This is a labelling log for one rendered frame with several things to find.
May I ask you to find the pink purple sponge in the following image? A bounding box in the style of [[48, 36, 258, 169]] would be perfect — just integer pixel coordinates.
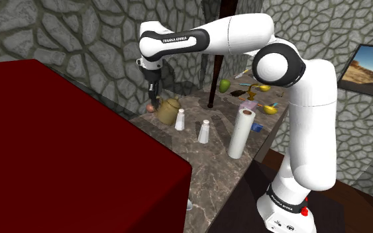
[[239, 99, 259, 113]]

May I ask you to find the orange pencil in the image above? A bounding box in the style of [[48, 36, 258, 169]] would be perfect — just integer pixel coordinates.
[[237, 97, 265, 108]]

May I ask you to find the olive green teapot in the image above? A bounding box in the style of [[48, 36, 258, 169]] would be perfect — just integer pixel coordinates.
[[154, 95, 182, 126]]

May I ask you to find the dark red cabinet block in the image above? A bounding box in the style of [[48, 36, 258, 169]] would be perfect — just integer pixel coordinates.
[[0, 59, 193, 233]]

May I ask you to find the white paper towel roll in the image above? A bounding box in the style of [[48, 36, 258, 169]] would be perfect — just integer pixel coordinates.
[[227, 109, 256, 160]]

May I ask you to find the framed desert landscape picture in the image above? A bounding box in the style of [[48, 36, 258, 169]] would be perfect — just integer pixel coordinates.
[[337, 43, 373, 101]]

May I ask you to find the dark brown pole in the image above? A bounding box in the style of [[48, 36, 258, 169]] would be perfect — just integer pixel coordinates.
[[206, 0, 239, 109]]

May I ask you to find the dark robot stand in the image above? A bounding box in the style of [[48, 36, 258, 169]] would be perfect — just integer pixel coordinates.
[[205, 160, 373, 233]]

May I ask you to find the yellow bowl with blue spoon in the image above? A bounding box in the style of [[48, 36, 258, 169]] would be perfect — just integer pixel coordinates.
[[262, 102, 280, 116]]

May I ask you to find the yellow ladle with blue handle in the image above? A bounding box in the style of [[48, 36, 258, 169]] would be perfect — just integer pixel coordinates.
[[239, 83, 272, 93]]

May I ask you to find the brass candlestick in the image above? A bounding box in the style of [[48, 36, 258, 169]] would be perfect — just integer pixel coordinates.
[[246, 83, 260, 102]]

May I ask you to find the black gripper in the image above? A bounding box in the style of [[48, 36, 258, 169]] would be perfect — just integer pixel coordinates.
[[142, 66, 162, 109]]

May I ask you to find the white salt shaker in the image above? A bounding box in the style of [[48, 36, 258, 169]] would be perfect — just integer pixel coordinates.
[[197, 119, 211, 145], [174, 108, 186, 132]]

